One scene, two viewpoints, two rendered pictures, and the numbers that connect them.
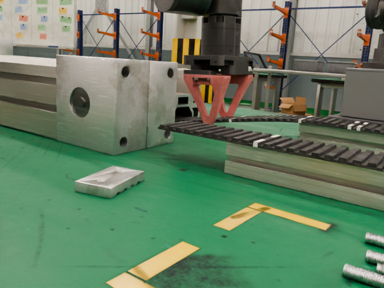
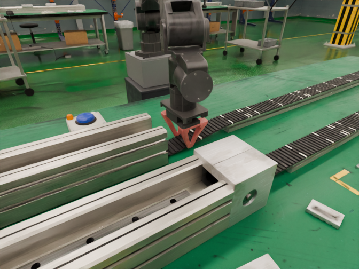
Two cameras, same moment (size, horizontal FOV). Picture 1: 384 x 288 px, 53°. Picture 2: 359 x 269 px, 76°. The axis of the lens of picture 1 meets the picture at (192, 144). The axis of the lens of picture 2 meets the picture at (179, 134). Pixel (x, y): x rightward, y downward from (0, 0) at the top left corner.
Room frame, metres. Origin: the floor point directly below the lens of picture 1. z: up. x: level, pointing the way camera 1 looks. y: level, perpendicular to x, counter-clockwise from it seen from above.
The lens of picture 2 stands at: (0.40, 0.40, 1.10)
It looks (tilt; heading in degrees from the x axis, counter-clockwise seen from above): 32 degrees down; 294
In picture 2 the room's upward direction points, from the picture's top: straight up
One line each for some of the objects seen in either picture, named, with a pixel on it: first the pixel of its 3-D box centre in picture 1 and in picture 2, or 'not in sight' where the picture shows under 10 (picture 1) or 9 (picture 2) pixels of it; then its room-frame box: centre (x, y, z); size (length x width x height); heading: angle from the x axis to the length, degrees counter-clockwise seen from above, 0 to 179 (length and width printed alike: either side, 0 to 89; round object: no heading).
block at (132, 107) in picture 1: (126, 100); (226, 173); (0.45, 0.08, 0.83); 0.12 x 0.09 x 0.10; 146
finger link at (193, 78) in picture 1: (214, 92); (186, 128); (0.57, -0.03, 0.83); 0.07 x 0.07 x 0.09; 57
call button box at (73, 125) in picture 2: not in sight; (89, 132); (0.79, 0.05, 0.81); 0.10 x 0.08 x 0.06; 146
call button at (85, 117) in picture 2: not in sight; (85, 119); (0.80, 0.05, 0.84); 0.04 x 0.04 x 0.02
